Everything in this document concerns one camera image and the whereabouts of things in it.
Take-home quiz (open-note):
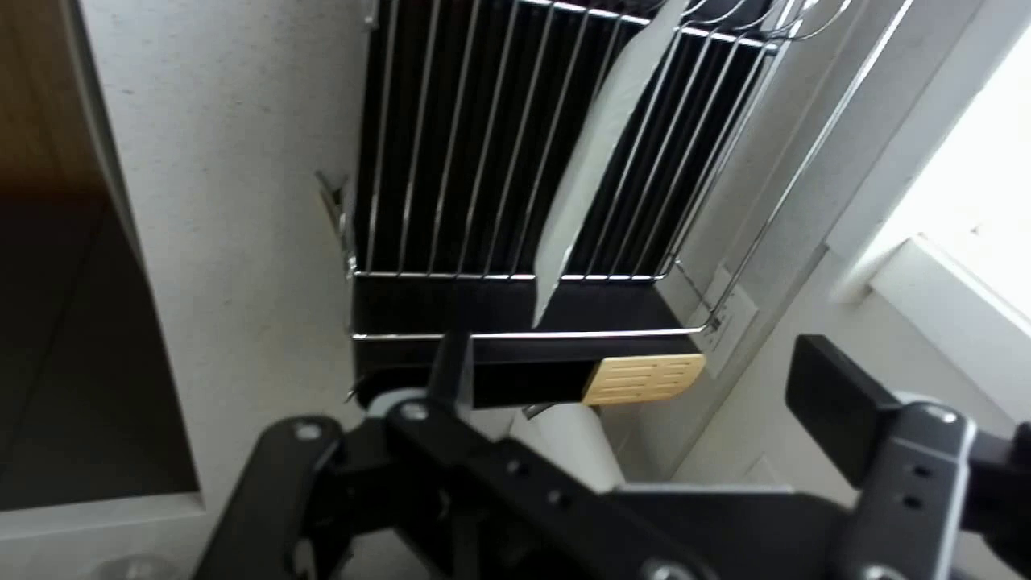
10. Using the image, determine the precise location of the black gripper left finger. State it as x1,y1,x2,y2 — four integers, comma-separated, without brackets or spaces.
190,326,712,580

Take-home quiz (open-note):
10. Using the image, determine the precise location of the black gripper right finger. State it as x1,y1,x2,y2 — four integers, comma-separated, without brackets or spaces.
782,331,1031,580

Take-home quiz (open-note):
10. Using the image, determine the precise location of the white round plate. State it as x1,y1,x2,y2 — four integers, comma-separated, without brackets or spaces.
530,0,694,331

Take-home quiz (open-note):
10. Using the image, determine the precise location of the white paper roll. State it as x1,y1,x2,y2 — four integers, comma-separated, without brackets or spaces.
501,399,628,496

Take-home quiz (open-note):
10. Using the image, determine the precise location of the light bamboo block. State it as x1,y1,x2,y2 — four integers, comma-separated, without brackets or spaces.
579,350,712,409

